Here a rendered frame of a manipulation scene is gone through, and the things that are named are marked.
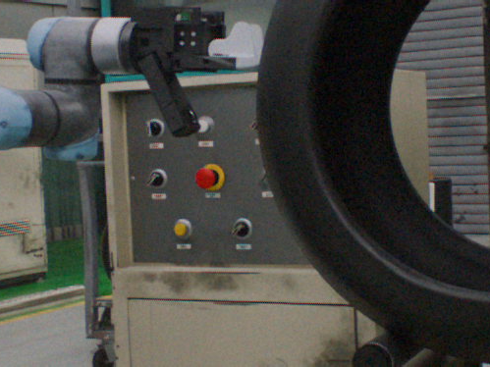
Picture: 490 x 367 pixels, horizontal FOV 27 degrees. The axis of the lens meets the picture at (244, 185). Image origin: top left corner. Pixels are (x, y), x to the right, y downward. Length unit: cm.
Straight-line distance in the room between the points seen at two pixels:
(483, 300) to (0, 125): 60
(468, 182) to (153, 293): 892
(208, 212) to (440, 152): 899
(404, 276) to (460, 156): 976
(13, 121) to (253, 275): 78
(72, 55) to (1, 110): 16
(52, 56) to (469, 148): 954
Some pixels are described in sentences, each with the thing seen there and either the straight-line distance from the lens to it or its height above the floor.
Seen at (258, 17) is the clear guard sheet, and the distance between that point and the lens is 195.
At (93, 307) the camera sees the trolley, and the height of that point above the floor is 34.
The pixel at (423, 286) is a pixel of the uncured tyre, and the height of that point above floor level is 99.
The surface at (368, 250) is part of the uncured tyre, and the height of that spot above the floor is 103.
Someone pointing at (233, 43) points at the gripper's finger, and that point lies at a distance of 131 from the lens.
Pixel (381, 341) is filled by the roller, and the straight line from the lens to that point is 118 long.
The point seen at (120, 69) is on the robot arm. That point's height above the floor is 125.
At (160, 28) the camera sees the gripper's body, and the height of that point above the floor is 130.
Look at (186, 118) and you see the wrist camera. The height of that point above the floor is 118.
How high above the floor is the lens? 116
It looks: 3 degrees down
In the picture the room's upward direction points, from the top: 3 degrees counter-clockwise
